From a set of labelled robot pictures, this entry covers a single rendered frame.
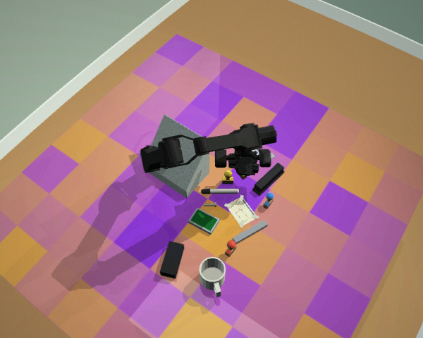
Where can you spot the white mug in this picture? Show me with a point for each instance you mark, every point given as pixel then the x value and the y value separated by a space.
pixel 212 274

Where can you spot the light grey flat bar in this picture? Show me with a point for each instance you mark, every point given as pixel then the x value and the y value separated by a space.
pixel 243 235

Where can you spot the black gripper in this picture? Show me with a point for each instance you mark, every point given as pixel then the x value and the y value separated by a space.
pixel 221 158

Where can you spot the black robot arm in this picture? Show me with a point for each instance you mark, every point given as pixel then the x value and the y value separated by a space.
pixel 249 137

